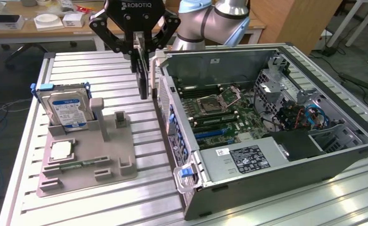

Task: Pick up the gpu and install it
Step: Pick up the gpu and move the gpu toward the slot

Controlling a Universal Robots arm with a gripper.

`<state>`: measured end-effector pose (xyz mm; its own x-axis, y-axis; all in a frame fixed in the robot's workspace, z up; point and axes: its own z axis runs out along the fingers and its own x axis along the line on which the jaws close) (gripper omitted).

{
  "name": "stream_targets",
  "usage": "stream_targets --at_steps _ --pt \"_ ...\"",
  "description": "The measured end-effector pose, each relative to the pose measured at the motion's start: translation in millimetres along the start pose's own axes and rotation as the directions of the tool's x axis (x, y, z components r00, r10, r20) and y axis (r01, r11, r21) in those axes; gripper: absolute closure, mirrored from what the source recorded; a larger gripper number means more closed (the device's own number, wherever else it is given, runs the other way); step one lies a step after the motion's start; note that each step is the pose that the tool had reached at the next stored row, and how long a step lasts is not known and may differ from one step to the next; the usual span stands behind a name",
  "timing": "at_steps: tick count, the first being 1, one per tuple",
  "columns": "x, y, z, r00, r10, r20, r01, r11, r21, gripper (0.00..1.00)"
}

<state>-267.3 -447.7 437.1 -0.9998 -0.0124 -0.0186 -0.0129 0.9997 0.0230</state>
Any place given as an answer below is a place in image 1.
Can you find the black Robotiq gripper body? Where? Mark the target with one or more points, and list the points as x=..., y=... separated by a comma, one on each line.
x=135, y=16

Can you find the black Nvidia graphics card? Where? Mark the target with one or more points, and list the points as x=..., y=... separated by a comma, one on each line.
x=143, y=82

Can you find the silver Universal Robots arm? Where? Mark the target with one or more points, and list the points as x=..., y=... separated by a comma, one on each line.
x=222, y=21

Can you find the red packet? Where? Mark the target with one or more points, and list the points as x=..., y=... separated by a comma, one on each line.
x=86, y=10

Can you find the white cardboard box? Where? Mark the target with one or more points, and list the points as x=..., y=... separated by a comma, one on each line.
x=74, y=20

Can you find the white square plastic tray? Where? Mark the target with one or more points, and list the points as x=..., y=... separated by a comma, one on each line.
x=48, y=22

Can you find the wooden desk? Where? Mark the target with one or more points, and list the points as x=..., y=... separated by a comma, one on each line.
x=20, y=34

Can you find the grey cup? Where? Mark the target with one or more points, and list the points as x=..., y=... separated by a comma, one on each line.
x=30, y=2

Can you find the black office chair base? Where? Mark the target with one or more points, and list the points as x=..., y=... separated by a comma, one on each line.
x=18, y=54

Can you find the white box with black lid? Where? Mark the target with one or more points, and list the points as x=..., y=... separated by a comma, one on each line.
x=10, y=23

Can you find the metal socket cover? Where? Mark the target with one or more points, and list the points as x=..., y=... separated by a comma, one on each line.
x=231, y=96

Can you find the CPU socket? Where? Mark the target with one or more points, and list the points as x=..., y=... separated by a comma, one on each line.
x=210, y=106

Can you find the hard disk in blue carrier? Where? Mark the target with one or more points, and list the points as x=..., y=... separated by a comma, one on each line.
x=66, y=110

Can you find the wooden cabinet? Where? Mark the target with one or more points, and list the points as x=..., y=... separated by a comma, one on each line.
x=296, y=23

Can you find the perforated metal drive cage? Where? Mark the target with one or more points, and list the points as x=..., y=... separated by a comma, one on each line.
x=275, y=94

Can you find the long blue expansion slot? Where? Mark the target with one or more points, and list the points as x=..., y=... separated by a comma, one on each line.
x=212, y=134

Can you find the black power adapter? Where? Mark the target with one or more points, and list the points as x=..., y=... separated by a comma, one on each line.
x=328, y=51

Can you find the silver CPU chip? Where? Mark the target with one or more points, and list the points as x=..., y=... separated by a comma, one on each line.
x=62, y=150

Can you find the green RAM stick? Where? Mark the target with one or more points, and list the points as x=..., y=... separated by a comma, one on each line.
x=78, y=164

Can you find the blue case release latch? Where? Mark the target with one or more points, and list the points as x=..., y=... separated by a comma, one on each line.
x=184, y=171

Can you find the grey printed parts rack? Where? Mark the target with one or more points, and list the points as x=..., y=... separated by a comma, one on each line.
x=87, y=174

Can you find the grey power supply unit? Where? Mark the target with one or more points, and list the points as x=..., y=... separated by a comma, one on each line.
x=222, y=169

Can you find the black floor stand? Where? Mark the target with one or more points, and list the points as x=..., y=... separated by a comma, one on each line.
x=366, y=81

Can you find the metal disk bay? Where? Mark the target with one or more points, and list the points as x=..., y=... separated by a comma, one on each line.
x=338, y=137

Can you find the open black PC case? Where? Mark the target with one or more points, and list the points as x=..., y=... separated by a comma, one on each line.
x=266, y=188

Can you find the white table frame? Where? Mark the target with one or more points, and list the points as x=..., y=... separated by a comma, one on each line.
x=343, y=24

